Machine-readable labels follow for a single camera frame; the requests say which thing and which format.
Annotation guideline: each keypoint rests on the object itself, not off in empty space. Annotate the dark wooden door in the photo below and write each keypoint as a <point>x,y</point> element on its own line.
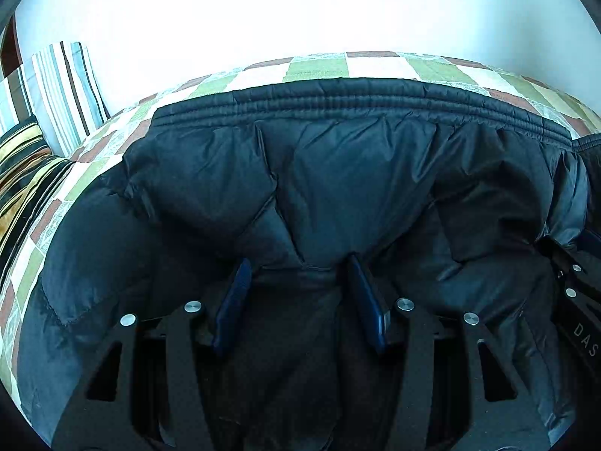
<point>10,42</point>

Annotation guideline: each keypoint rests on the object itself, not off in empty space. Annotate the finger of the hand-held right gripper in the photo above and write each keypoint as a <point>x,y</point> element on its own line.
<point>561,258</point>

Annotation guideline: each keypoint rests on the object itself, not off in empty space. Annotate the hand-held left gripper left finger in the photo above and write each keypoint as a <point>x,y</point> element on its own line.
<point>232,300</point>

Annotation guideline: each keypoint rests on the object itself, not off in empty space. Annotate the striped headboard cushion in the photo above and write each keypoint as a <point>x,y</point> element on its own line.
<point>61,89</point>

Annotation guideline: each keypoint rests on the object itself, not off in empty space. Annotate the black puffer jacket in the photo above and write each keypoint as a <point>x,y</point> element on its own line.
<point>328,174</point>

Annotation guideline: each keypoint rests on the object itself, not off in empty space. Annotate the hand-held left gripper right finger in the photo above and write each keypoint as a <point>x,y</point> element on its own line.
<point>368,305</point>

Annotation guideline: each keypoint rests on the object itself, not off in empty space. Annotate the striped yellow black pillow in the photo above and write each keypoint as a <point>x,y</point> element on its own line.
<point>26,174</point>

